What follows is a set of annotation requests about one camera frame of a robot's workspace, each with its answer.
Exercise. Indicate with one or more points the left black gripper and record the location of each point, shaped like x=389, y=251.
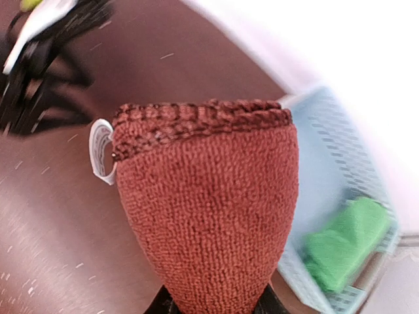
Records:
x=30, y=101

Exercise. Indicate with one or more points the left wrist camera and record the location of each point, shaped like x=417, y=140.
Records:
x=44, y=15

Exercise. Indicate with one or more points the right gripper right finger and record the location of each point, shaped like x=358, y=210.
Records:
x=269, y=303

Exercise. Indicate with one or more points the light blue plastic basket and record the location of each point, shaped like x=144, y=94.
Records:
x=334, y=168

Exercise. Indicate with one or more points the brown towel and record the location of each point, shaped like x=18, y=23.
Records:
x=210, y=192

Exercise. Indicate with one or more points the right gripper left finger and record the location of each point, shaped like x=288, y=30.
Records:
x=163, y=303

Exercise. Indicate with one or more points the green towel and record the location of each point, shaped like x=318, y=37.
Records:
x=335, y=253

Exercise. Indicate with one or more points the green plastic bowl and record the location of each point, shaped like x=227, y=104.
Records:
x=28, y=5

